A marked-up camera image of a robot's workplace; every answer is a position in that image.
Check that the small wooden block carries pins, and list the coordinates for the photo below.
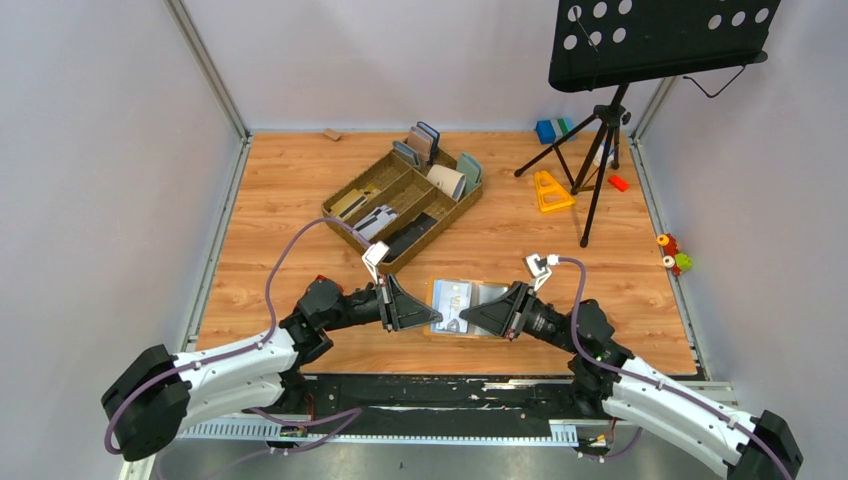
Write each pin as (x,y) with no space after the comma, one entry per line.
(332,134)

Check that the blue card holders upright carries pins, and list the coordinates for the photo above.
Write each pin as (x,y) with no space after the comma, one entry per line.
(420,147)

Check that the yellow triangular toy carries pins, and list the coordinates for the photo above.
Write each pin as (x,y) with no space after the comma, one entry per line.
(550,194)

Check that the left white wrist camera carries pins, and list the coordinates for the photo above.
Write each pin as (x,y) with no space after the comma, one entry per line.
(373,257)

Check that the black music stand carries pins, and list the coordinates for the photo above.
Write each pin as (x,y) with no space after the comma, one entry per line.
(600,44)

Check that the teal card holder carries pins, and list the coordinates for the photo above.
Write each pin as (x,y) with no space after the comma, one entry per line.
(471,169)

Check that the beige card holder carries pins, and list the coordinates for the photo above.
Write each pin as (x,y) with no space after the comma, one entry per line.
(448,180)

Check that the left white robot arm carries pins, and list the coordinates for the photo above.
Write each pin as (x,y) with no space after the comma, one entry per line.
(161,394)

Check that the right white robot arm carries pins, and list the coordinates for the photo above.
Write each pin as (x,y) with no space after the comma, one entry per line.
(609,379)

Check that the yellow leather card holder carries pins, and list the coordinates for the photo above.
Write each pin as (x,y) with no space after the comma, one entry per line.
(473,334)

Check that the woven compartment tray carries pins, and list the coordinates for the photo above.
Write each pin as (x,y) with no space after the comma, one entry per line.
(392,181)

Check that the small red brick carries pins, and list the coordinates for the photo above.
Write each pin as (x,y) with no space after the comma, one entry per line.
(618,183)

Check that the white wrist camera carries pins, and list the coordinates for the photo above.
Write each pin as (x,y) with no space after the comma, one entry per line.
(373,257)
(540,268)

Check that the colourful toy car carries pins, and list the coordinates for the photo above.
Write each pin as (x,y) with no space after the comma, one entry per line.
(673,258)

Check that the blue green block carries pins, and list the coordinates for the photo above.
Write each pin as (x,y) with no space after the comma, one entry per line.
(551,130)

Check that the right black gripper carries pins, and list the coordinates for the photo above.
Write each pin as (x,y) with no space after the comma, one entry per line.
(504,315)

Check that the white black cards in tray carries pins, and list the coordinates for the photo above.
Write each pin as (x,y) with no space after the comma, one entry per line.
(373,223)

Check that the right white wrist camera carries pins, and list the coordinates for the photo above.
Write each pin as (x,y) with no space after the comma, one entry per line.
(540,268)

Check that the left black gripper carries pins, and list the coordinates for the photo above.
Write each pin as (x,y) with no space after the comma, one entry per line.
(400,310)

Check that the gold cards in tray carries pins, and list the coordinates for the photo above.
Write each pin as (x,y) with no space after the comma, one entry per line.
(349,203)

